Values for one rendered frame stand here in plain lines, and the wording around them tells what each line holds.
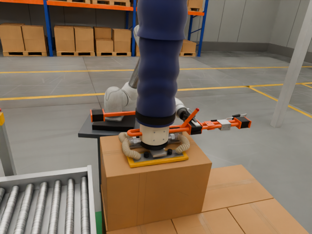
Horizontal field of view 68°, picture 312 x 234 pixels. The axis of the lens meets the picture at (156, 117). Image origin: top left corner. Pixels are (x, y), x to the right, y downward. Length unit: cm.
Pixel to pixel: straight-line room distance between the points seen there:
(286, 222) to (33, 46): 794
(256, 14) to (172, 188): 1186
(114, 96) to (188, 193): 101
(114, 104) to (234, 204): 120
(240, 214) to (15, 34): 785
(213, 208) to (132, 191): 63
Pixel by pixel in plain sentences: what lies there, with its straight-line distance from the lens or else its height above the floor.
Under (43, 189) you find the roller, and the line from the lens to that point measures 183.
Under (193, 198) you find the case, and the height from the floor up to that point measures 68.
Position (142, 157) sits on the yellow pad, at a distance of 131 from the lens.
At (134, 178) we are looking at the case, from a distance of 126.
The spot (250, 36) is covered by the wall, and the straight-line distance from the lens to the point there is 1283.
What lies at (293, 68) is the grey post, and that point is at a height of 102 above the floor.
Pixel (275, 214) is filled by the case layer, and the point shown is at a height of 54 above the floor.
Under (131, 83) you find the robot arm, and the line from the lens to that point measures 210.
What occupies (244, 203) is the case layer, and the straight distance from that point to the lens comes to 183.
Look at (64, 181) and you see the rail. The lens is 189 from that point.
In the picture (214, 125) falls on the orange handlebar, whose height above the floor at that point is 109.
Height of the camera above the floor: 174
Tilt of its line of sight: 26 degrees down
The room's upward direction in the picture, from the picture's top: 5 degrees clockwise
